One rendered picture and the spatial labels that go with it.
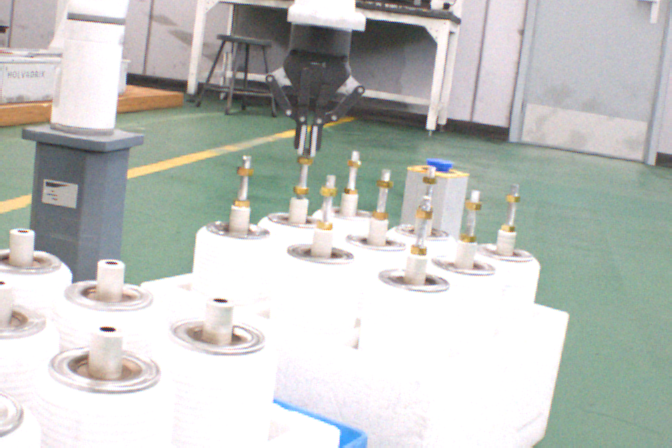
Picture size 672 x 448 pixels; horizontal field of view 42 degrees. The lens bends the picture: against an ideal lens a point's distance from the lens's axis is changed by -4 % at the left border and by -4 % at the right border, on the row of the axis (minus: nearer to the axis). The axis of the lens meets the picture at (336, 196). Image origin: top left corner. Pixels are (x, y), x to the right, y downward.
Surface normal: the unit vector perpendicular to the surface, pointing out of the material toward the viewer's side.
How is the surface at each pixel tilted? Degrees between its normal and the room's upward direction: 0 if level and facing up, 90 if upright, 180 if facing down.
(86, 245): 90
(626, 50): 90
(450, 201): 90
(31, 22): 90
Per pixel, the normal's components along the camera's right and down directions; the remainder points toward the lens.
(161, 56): -0.22, 0.13
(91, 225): 0.53, 0.18
